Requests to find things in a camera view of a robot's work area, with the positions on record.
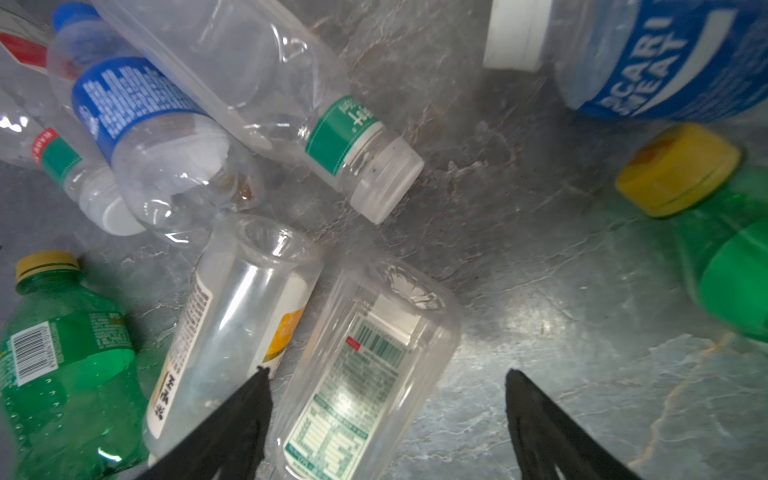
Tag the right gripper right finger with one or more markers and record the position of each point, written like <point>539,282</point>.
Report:
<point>548,443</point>

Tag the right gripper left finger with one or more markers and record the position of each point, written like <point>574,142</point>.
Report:
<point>229,444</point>

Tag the clear bottle green white label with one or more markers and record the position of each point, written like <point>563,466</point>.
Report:
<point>382,342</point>

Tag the clear bottle yellow white label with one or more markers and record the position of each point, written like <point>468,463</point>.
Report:
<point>249,290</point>

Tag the green bottle left yellow cap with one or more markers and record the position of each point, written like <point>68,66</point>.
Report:
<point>69,379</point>

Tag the green bottle yellow cap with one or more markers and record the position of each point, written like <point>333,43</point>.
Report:
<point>716,203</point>
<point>69,379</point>

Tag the clear bottle blue label cap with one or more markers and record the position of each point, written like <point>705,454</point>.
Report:
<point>177,169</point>

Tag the green bottle right yellow cap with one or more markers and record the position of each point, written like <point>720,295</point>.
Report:
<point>716,203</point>

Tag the clear bottle red green label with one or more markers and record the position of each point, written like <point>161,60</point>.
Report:
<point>38,133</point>

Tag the clear bottle green neck label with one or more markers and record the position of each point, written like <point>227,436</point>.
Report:
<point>268,80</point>

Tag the blue label bottle white cap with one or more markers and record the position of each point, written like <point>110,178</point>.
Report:
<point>681,61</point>

